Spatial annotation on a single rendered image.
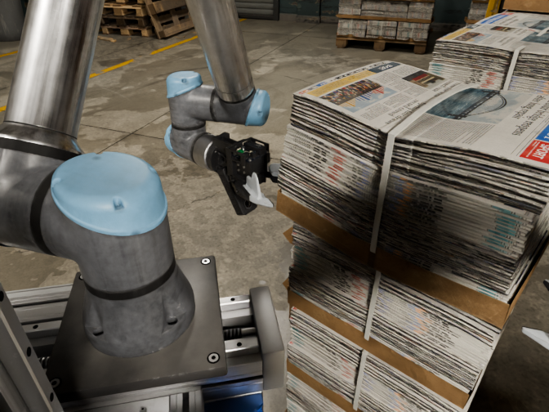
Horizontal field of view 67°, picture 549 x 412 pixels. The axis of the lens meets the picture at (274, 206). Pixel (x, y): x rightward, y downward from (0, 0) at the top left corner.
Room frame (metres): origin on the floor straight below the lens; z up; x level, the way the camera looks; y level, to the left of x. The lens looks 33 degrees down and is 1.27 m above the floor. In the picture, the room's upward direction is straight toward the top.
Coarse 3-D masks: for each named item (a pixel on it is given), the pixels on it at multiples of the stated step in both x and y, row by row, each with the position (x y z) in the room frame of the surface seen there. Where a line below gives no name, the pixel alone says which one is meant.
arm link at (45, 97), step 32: (32, 0) 0.57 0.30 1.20; (64, 0) 0.57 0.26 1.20; (96, 0) 0.60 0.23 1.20; (32, 32) 0.54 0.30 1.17; (64, 32) 0.55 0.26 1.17; (96, 32) 0.59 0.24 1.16; (32, 64) 0.52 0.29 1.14; (64, 64) 0.53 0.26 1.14; (32, 96) 0.49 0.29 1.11; (64, 96) 0.51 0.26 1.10; (0, 128) 0.47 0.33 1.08; (32, 128) 0.47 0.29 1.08; (64, 128) 0.49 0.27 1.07; (0, 160) 0.43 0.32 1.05; (32, 160) 0.44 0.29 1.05; (64, 160) 0.46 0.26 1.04; (0, 192) 0.41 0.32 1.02; (32, 192) 0.40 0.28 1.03; (0, 224) 0.39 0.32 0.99
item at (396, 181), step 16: (464, 96) 0.64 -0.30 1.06; (432, 112) 0.57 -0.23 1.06; (448, 112) 0.57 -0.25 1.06; (384, 128) 0.51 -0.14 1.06; (416, 128) 0.51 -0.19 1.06; (384, 144) 0.50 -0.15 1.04; (400, 144) 0.49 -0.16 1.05; (400, 160) 0.48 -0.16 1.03; (400, 176) 0.48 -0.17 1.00; (368, 192) 0.51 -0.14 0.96; (400, 192) 0.48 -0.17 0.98; (368, 208) 0.50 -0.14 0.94; (384, 208) 0.49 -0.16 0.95; (400, 208) 0.47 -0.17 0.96; (368, 224) 0.50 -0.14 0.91; (384, 224) 0.48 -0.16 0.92; (368, 240) 0.50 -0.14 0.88; (384, 240) 0.48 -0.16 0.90
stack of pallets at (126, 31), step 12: (108, 0) 6.93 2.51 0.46; (120, 0) 6.70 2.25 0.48; (132, 0) 6.92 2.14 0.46; (156, 0) 6.92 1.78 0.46; (108, 12) 6.90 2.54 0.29; (120, 12) 6.64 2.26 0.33; (132, 12) 6.89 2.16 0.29; (144, 12) 6.60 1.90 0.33; (108, 24) 6.82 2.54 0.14; (120, 24) 6.65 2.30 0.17; (132, 24) 6.80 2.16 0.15; (144, 24) 6.55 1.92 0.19; (168, 24) 7.17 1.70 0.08; (144, 36) 6.58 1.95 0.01
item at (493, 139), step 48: (480, 96) 0.64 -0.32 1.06; (528, 96) 0.62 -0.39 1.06; (432, 144) 0.46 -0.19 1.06; (480, 144) 0.44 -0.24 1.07; (528, 144) 0.44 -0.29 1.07; (432, 192) 0.45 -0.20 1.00; (480, 192) 0.42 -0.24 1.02; (528, 192) 0.39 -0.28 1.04; (432, 240) 0.44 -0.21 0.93; (480, 240) 0.40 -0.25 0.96; (528, 240) 0.38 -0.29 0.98; (480, 288) 0.39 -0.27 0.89
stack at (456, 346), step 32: (320, 256) 0.59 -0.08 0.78; (320, 288) 0.58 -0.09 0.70; (352, 288) 0.54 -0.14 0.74; (384, 288) 0.51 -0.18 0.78; (352, 320) 0.53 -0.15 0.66; (384, 320) 0.50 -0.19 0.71; (416, 320) 0.47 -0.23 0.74; (448, 320) 0.43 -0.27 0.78; (480, 320) 0.41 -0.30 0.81; (288, 352) 0.62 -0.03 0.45; (320, 352) 0.58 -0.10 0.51; (352, 352) 0.53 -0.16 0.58; (416, 352) 0.45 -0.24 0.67; (448, 352) 0.43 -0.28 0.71; (480, 352) 0.40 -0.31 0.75; (288, 384) 0.64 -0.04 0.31; (352, 384) 0.52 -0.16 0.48; (384, 384) 0.48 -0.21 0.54; (416, 384) 0.45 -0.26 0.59
